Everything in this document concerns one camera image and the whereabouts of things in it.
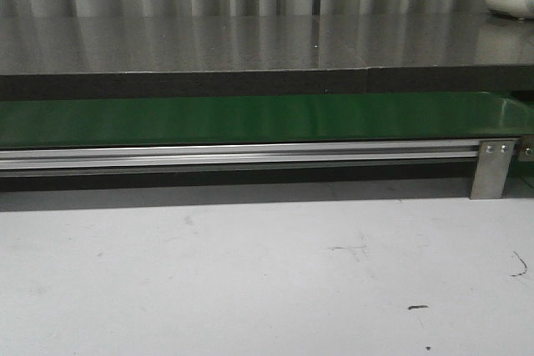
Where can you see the grey speckled stone counter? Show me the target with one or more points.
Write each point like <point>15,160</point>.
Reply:
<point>164,57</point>

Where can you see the steel conveyor support bracket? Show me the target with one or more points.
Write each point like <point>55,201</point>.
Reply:
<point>494,159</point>

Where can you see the dark conveyor end plate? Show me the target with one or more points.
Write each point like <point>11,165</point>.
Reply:
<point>525,149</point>

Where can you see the green conveyor belt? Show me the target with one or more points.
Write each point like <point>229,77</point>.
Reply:
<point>260,119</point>

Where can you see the aluminium conveyor side rail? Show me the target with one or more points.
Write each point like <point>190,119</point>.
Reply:
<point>67,158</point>

